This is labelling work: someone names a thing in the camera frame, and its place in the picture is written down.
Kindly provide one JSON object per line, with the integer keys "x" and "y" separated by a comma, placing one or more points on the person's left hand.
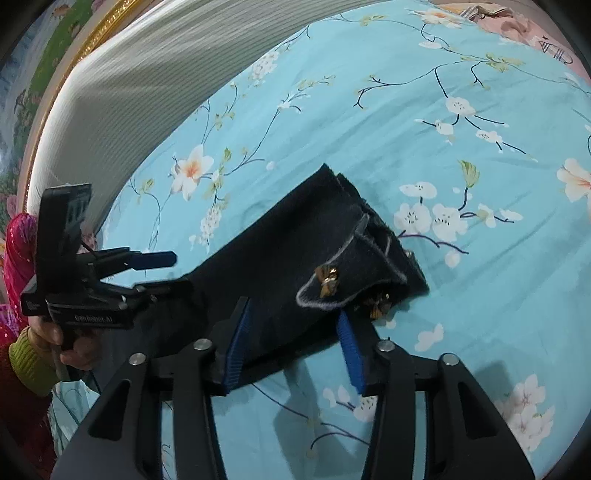
{"x": 69, "y": 350}

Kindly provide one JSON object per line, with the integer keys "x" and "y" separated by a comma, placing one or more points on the pink patterned pillow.
{"x": 508, "y": 23}

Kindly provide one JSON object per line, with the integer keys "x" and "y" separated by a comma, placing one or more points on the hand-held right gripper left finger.
{"x": 236, "y": 350}

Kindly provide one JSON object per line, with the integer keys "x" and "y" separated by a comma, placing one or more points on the floral blue bed sheet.
{"x": 369, "y": 184}

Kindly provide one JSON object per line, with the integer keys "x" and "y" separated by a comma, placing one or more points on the gold framed wall picture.
{"x": 41, "y": 83}

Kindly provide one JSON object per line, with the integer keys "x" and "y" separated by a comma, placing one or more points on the white ribbed headboard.
{"x": 152, "y": 87}

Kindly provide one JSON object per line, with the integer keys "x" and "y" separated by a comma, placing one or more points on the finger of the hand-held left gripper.
{"x": 166, "y": 290}
{"x": 154, "y": 259}

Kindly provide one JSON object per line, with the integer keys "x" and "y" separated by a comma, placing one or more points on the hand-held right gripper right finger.
{"x": 351, "y": 355}

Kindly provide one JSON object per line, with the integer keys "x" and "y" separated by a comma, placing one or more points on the dark navy pants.
{"x": 295, "y": 286}

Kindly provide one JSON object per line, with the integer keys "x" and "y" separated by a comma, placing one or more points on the pink sequined cloth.
{"x": 18, "y": 258}

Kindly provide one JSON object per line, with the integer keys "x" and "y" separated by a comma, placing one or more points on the person's left forearm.
{"x": 23, "y": 397}

